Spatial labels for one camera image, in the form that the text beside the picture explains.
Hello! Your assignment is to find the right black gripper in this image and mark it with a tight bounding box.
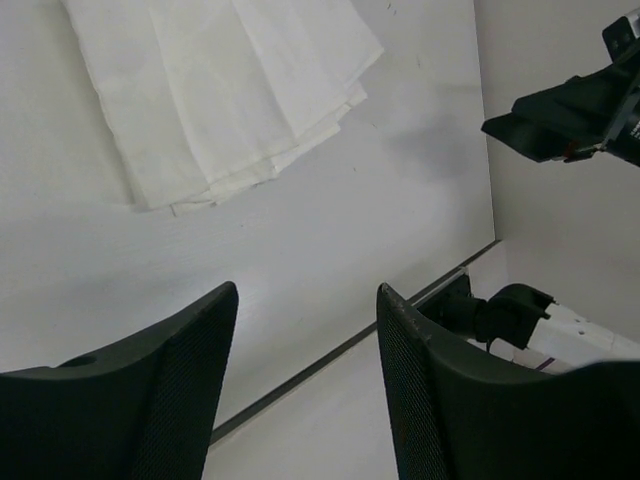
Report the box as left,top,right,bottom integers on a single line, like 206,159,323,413
481,14,639,166

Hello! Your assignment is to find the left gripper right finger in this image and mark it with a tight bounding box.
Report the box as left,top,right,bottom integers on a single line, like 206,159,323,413
376,285,639,479

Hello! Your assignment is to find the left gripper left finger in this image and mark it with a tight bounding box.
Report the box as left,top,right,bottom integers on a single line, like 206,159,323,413
1,282,237,479

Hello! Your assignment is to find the white pleated skirt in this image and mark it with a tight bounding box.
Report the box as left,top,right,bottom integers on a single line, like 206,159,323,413
65,1,383,215

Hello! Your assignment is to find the aluminium table frame rail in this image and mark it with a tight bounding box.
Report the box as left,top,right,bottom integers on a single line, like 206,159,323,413
209,240,500,447

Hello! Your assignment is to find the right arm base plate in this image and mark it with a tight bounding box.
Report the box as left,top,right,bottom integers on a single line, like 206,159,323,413
415,270,482,340

